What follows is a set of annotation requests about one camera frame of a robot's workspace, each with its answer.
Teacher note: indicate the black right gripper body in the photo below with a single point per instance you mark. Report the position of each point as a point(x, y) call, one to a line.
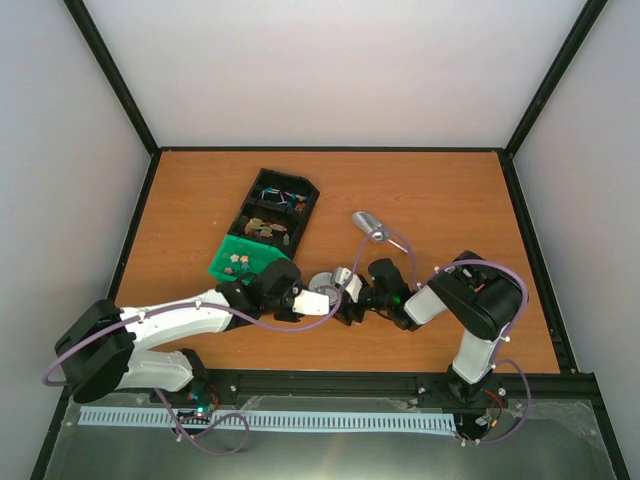
point(347, 310)

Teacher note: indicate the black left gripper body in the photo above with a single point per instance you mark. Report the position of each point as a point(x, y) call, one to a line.
point(293, 318)

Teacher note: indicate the silver jar lid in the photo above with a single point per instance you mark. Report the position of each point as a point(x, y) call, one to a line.
point(322, 283)

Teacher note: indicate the green plastic bin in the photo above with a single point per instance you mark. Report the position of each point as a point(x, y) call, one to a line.
point(237, 256)

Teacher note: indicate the metal scoop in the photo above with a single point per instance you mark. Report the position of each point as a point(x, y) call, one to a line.
point(376, 231)

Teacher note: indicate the black plastic bin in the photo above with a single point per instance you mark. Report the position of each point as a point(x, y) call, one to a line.
point(276, 211)

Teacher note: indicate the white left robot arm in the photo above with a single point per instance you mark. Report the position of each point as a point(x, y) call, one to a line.
point(111, 348)

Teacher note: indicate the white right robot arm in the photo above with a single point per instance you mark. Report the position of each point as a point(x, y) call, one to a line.
point(486, 298)

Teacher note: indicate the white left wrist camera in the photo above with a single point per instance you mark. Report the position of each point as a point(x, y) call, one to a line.
point(311, 303)

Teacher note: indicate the light blue cable duct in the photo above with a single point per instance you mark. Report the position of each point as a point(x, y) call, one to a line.
point(281, 421)

